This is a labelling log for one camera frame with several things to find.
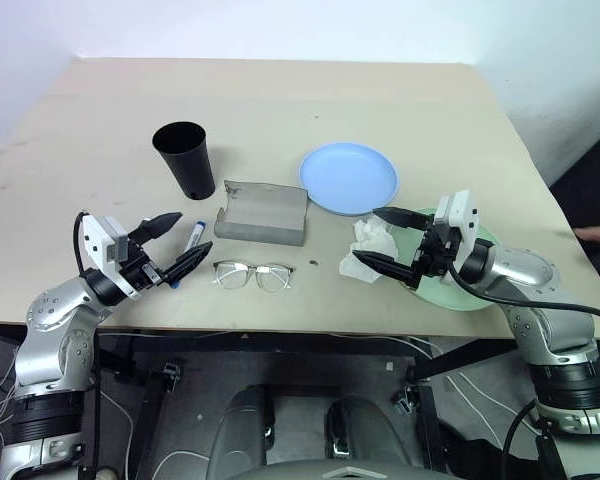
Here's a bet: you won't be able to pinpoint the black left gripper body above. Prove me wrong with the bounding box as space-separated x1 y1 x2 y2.
119 237 175 293

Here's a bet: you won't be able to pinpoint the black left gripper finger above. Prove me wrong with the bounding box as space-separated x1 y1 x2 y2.
128 211 184 247
161 241 215 288

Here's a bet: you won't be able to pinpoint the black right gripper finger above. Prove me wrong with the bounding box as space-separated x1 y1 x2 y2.
352 250 422 290
372 206 434 232

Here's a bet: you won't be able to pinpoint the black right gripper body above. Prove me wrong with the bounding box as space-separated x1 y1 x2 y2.
411 215 460 290

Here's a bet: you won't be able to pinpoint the white tissue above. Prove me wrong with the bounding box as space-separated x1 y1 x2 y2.
338 215 401 285

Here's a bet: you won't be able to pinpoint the light green plate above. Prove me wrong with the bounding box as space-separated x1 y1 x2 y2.
389 206 504 314

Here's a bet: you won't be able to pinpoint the clear frame glasses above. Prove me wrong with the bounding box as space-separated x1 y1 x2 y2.
211 259 296 293

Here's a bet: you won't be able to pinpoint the grey glasses case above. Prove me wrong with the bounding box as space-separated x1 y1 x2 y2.
213 179 309 248

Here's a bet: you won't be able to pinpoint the white marker with blue cap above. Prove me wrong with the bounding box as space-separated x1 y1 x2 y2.
171 219 207 289

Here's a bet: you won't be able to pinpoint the black plastic cup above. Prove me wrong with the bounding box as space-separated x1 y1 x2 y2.
151 120 217 201

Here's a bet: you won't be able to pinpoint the light blue plate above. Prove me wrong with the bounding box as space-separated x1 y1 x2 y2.
298 141 399 217

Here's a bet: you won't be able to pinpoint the dark rounded shape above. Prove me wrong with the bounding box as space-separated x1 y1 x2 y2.
326 393 407 469
207 384 274 471

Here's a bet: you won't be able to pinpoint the grey rounded body with diamond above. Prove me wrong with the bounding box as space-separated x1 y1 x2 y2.
204 458 462 480

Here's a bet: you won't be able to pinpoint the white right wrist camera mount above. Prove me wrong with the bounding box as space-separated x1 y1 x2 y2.
432 189 482 272

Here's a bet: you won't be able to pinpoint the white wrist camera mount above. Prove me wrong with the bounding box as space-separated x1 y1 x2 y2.
432 189 482 272
82 213 137 300

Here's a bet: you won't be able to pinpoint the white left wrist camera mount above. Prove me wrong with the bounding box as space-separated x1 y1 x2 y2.
82 213 137 300

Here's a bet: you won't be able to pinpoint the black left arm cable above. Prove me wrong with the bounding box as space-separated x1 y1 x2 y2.
72 211 94 277

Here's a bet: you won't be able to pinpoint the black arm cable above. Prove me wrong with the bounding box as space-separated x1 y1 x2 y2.
447 262 600 480
72 211 94 277

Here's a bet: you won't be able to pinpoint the white cable under table edge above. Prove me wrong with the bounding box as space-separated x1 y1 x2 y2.
98 328 437 359

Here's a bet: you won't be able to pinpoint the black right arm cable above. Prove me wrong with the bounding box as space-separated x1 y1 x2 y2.
447 262 600 480

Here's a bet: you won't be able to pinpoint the black table frame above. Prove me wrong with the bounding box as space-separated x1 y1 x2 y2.
93 328 522 480

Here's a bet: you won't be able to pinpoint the thin white floor cable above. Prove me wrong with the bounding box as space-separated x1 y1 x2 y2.
99 382 212 480

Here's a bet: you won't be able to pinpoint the tangled white cable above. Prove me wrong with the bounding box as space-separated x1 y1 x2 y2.
0 333 22 454

